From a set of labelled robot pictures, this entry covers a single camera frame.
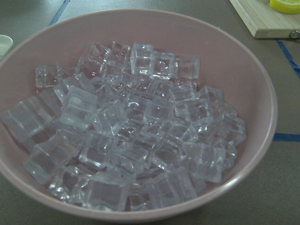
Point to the lemon half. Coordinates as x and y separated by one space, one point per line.
286 6

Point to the pile of clear ice cubes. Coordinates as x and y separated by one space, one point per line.
125 129

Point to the bamboo cutting board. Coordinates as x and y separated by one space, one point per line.
263 22

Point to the pink bowl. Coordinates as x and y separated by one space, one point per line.
225 64

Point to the cream serving tray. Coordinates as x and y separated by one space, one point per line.
6 44

